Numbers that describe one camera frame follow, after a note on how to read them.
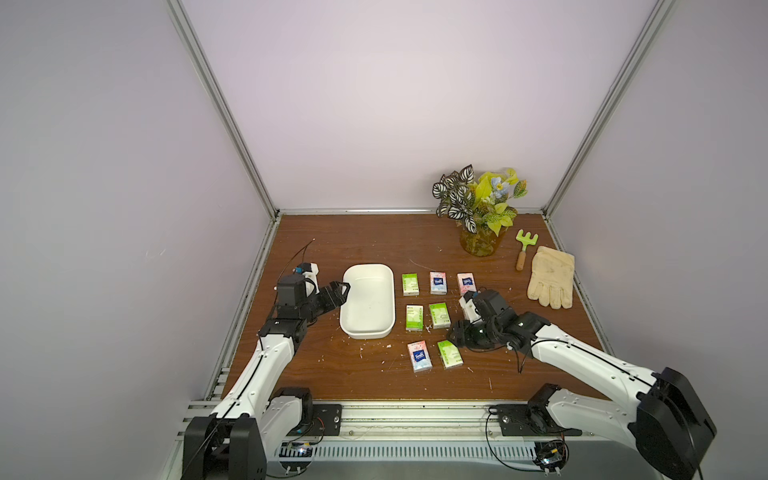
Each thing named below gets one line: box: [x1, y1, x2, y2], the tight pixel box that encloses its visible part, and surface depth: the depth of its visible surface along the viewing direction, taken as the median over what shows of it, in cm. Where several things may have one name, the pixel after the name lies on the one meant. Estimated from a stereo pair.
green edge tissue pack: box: [437, 340, 464, 369], surface depth 83 cm
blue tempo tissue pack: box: [407, 340, 433, 373], surface depth 83 cm
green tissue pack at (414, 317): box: [406, 304, 424, 331], surface depth 91 cm
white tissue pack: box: [429, 302, 451, 329], surface depth 91 cm
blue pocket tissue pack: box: [429, 271, 447, 295], surface depth 99 cm
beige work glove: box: [527, 246, 575, 310], surface depth 102 cm
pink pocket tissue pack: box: [457, 272, 477, 296], surface depth 99 cm
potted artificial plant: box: [432, 164, 528, 257], surface depth 96 cm
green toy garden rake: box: [515, 229, 539, 271], surface depth 112 cm
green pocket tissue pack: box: [402, 273, 419, 297], surface depth 97 cm
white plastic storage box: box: [339, 264, 396, 340], surface depth 95 cm
